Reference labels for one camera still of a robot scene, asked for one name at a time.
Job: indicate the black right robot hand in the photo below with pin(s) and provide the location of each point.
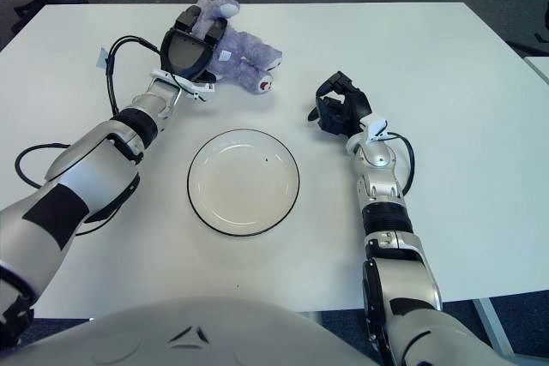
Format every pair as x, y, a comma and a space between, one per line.
354, 106

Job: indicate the white plate black rim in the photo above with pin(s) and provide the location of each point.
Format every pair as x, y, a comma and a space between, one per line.
244, 181

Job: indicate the white neighbouring table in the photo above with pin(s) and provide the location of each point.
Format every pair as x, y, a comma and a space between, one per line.
538, 67

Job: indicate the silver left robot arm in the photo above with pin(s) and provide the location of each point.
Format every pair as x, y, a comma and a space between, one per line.
94, 169

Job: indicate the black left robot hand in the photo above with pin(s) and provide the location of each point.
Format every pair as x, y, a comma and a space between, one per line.
184, 53

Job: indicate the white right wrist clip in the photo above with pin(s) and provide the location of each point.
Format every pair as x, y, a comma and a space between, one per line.
377, 128

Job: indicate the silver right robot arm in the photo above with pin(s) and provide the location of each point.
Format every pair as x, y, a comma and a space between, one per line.
386, 194

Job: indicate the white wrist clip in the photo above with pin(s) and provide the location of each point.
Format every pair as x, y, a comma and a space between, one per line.
201, 88
377, 128

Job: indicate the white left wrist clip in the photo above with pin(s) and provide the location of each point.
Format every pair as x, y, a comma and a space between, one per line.
201, 88

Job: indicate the grey metal table leg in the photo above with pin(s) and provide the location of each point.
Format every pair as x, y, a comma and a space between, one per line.
491, 323

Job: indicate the purple plush rabbit doll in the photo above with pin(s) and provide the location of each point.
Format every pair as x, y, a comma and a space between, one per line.
249, 53

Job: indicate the silver robot torso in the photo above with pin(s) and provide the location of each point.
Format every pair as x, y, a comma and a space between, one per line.
193, 340

